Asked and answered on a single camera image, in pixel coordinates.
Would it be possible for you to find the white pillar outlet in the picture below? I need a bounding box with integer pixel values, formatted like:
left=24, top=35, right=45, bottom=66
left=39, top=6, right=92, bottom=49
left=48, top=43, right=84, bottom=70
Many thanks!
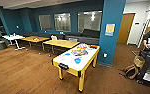
left=103, top=52, right=108, bottom=58

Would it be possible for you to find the tan wooden table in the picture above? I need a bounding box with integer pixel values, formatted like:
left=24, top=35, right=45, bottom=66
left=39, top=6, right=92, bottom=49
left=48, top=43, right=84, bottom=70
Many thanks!
left=20, top=35, right=50, bottom=52
left=42, top=38, right=80, bottom=54

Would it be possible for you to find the dark interior window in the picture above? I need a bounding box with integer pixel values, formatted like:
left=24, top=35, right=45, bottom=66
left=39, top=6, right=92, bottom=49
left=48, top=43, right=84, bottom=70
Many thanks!
left=77, top=10, right=103, bottom=34
left=54, top=12, right=72, bottom=33
left=38, top=14, right=55, bottom=32

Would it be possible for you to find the white table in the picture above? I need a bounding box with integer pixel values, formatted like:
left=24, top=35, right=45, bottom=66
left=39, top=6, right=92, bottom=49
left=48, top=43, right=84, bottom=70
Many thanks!
left=2, top=34, right=26, bottom=51

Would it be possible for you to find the brown wooden door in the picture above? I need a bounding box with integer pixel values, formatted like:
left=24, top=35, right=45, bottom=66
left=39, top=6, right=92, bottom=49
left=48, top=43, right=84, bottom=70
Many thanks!
left=117, top=13, right=136, bottom=45

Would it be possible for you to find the brown backpack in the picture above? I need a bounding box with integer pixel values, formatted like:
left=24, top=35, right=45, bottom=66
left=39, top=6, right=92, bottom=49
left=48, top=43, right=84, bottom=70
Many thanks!
left=119, top=54, right=146, bottom=80

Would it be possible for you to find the dark grey sofa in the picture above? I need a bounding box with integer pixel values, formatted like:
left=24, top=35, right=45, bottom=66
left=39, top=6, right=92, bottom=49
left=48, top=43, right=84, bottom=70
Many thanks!
left=65, top=29, right=101, bottom=45

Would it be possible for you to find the yellow wooden game table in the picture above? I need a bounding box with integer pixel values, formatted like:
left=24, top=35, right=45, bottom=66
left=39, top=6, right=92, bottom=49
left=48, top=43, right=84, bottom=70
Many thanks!
left=51, top=43, right=101, bottom=93

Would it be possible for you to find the yellow wall sign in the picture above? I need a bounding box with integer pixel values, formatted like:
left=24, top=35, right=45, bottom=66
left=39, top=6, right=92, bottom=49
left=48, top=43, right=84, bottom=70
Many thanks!
left=104, top=23, right=116, bottom=37

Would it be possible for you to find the colourful box on table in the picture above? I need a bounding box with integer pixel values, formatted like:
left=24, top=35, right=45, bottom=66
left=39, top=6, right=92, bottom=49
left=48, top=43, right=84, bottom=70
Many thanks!
left=71, top=47, right=89, bottom=57

